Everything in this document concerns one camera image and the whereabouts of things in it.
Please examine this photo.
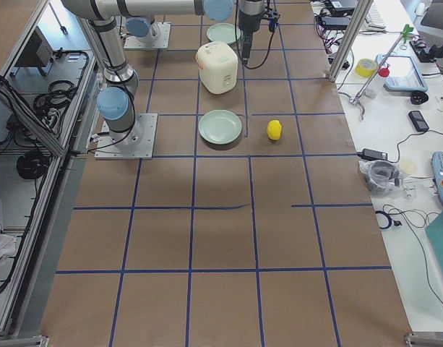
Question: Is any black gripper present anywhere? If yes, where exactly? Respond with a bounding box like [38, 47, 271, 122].
[238, 0, 262, 65]

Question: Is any cream white rice cooker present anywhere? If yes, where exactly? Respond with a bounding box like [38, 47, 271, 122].
[196, 41, 238, 95]

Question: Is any light green plate far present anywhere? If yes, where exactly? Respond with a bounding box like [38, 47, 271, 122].
[207, 22, 241, 45]

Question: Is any light green plate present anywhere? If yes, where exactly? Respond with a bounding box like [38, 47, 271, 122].
[198, 110, 243, 145]
[207, 22, 241, 45]

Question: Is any black power brick top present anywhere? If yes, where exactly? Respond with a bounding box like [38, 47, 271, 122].
[321, 16, 350, 30]

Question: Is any light green plate near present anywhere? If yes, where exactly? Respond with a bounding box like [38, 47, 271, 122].
[198, 110, 243, 145]

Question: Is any yellow lemon toy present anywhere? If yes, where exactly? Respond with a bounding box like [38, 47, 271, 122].
[266, 119, 283, 141]

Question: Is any yellow tape roll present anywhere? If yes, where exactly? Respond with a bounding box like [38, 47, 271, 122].
[355, 59, 379, 78]

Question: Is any metal reacher grabber stick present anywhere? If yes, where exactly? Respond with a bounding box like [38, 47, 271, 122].
[348, 24, 414, 120]

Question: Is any red cap bottle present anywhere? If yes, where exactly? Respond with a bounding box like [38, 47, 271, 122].
[371, 67, 390, 93]

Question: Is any teach pendant tablet upper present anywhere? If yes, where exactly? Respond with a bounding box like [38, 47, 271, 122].
[383, 55, 428, 92]

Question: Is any black power adapter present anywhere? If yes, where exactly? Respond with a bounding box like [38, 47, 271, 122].
[357, 148, 388, 161]

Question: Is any plastic bag with black parts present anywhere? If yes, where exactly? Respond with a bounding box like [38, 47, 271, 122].
[358, 160, 403, 196]

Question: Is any grey control box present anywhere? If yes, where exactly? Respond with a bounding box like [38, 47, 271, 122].
[14, 27, 53, 77]

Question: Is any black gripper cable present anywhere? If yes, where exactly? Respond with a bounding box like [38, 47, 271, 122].
[242, 0, 281, 70]

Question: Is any aluminium frame post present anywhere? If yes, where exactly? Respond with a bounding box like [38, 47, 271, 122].
[327, 0, 373, 82]

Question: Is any aluminium frame rail left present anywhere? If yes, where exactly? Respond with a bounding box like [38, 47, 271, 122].
[0, 1, 96, 338]

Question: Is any black coiled cable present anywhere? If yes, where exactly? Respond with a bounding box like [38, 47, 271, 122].
[16, 150, 46, 181]

